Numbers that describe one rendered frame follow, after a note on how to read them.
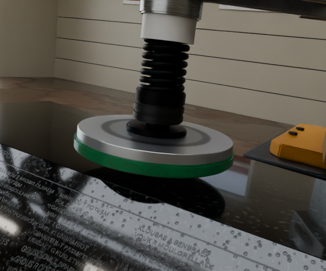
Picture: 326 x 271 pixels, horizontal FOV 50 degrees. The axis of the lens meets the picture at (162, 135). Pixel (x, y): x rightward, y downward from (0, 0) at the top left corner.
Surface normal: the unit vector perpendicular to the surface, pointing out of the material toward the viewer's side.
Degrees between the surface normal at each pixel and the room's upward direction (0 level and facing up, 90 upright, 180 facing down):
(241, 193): 0
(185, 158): 90
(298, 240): 0
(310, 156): 90
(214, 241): 45
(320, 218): 0
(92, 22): 90
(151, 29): 90
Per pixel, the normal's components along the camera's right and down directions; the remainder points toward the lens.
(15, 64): 0.85, 0.22
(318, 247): 0.12, -0.97
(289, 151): -0.52, 0.14
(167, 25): -0.03, 0.23
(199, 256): -0.27, -0.58
